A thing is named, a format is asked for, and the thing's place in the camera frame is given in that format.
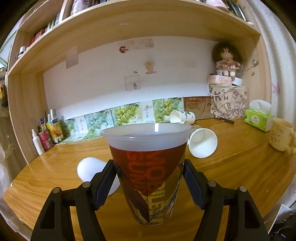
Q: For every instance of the wooden bookshelf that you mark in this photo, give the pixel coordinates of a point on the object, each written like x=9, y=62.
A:
x=111, y=22

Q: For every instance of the cream ceramic mug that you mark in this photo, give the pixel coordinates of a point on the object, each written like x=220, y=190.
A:
x=282, y=136

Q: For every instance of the green tissue pack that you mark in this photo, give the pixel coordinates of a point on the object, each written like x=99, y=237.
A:
x=259, y=115

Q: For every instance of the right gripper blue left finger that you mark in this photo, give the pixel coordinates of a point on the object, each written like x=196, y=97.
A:
x=89, y=197

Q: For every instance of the white leaf print cup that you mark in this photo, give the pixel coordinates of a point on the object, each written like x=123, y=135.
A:
x=177, y=116

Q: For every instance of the red printed plastic cup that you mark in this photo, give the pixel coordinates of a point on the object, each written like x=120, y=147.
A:
x=149, y=160

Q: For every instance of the white paper cup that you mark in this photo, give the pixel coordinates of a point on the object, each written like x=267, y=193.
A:
x=89, y=166

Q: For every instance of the brown sleeve paper cup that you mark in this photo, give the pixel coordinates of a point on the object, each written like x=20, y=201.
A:
x=202, y=142

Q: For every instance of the white curtain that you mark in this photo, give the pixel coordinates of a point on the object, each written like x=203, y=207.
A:
x=280, y=47

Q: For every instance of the letter print fabric box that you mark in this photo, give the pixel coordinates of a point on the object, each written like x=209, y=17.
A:
x=227, y=101

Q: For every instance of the white small bottle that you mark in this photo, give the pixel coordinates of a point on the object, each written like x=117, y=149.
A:
x=37, y=143

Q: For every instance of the brown cardboard card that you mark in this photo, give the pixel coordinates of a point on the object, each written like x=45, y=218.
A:
x=199, y=106

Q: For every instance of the black pen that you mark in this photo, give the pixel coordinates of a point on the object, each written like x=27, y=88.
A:
x=224, y=119

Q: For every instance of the brown haired rag doll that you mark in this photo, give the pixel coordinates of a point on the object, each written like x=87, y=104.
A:
x=227, y=59

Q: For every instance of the grape calendar cards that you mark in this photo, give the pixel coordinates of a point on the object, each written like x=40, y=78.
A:
x=89, y=126

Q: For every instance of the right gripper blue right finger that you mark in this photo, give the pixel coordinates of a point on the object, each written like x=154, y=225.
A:
x=209, y=198

